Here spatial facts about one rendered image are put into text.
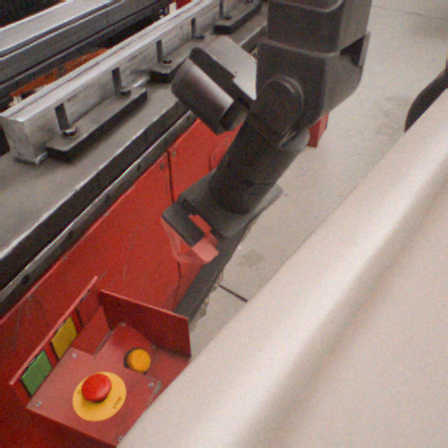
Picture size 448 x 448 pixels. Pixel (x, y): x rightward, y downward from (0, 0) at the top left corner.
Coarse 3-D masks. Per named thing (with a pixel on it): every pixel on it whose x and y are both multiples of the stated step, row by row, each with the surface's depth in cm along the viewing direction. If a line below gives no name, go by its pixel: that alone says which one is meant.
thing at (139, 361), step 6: (132, 354) 72; (138, 354) 73; (144, 354) 73; (132, 360) 72; (138, 360) 72; (144, 360) 73; (150, 360) 74; (132, 366) 71; (138, 366) 72; (144, 366) 72; (138, 372) 72
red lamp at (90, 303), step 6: (90, 294) 69; (96, 294) 71; (84, 300) 68; (90, 300) 70; (96, 300) 72; (78, 306) 67; (84, 306) 69; (90, 306) 70; (96, 306) 72; (84, 312) 69; (90, 312) 71; (84, 318) 69; (84, 324) 70
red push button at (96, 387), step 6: (90, 378) 61; (96, 378) 61; (102, 378) 61; (108, 378) 61; (84, 384) 60; (90, 384) 60; (96, 384) 60; (102, 384) 60; (108, 384) 61; (84, 390) 60; (90, 390) 60; (96, 390) 60; (102, 390) 60; (108, 390) 60; (84, 396) 59; (90, 396) 59; (96, 396) 59; (102, 396) 59; (96, 402) 61
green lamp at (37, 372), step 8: (40, 360) 61; (32, 368) 60; (40, 368) 62; (48, 368) 63; (24, 376) 59; (32, 376) 60; (40, 376) 62; (32, 384) 61; (40, 384) 63; (32, 392) 61
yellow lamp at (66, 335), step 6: (66, 324) 65; (72, 324) 67; (60, 330) 64; (66, 330) 65; (72, 330) 67; (60, 336) 64; (66, 336) 66; (72, 336) 67; (54, 342) 63; (60, 342) 65; (66, 342) 66; (60, 348) 65; (66, 348) 67; (60, 354) 66
